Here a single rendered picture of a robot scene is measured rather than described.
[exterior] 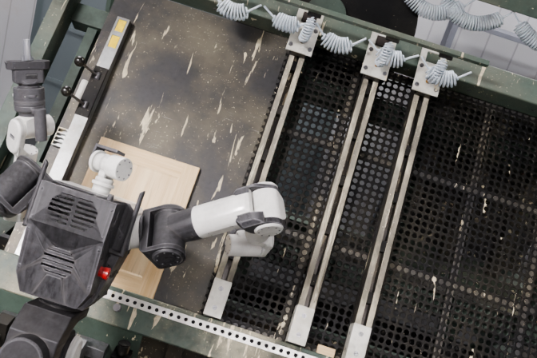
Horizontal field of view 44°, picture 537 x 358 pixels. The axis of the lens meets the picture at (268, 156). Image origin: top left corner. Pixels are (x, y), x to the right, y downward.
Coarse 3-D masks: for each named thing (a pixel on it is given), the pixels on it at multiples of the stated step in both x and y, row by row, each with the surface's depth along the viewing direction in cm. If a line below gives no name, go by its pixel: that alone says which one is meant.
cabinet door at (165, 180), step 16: (112, 144) 237; (144, 160) 236; (160, 160) 236; (144, 176) 234; (160, 176) 235; (176, 176) 235; (192, 176) 236; (112, 192) 232; (128, 192) 232; (160, 192) 233; (176, 192) 233; (144, 208) 231; (128, 256) 226; (144, 256) 226; (128, 272) 224; (144, 272) 224; (160, 272) 225; (128, 288) 222; (144, 288) 223
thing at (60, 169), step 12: (120, 36) 247; (108, 48) 245; (120, 48) 248; (108, 60) 244; (108, 72) 243; (84, 120) 236; (72, 132) 235; (84, 132) 237; (72, 144) 233; (60, 156) 232; (72, 156) 232; (60, 168) 230; (60, 180) 229
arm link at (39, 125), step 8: (16, 104) 192; (24, 104) 191; (32, 104) 192; (40, 104) 194; (24, 112) 192; (32, 112) 192; (40, 112) 191; (24, 120) 193; (32, 120) 194; (40, 120) 192; (48, 120) 199; (32, 128) 194; (40, 128) 192; (48, 128) 198; (32, 136) 196; (40, 136) 193
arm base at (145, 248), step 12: (168, 204) 180; (144, 216) 181; (144, 228) 178; (144, 240) 175; (144, 252) 173; (156, 252) 173; (168, 252) 172; (180, 252) 173; (156, 264) 178; (168, 264) 177; (180, 264) 178
